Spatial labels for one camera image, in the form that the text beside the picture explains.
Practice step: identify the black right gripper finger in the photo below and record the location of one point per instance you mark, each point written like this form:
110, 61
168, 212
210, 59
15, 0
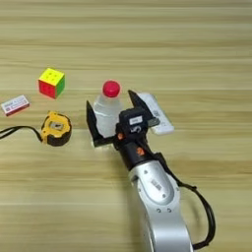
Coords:
92, 123
139, 103

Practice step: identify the black box with white label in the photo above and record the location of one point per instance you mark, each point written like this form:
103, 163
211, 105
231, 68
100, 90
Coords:
133, 120

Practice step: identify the colourful puzzle cube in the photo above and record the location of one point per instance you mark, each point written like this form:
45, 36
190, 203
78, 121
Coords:
50, 83

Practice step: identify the yellow black tape measure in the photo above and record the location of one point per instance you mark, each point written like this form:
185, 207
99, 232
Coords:
56, 128

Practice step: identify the small red and white box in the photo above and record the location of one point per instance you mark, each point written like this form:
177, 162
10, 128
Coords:
14, 105

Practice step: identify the clear bottle with red cap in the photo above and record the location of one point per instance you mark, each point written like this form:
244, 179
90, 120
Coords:
106, 111

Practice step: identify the white remote control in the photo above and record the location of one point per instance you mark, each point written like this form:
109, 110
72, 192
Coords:
160, 119

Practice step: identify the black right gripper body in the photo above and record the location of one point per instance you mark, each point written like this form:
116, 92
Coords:
136, 151

